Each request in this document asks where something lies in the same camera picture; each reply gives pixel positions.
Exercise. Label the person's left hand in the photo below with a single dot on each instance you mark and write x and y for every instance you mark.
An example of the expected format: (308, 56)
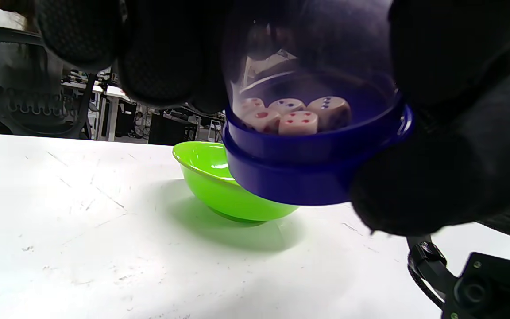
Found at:
(458, 133)

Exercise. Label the small white die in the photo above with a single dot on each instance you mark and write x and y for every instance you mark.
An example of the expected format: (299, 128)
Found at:
(261, 120)
(329, 111)
(248, 106)
(298, 123)
(287, 105)

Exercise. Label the blue dice cup base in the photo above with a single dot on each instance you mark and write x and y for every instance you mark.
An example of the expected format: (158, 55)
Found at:
(303, 177)

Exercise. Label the clear plastic dome cover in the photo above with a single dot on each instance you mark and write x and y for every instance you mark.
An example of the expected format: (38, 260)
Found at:
(317, 53)

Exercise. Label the lime green plastic bowl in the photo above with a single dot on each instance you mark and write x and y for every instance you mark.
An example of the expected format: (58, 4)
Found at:
(219, 190)

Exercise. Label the white desk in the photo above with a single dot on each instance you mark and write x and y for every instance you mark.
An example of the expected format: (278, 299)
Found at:
(112, 119)

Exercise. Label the black mesh office chair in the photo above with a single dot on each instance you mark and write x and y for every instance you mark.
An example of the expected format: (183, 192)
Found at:
(38, 119)

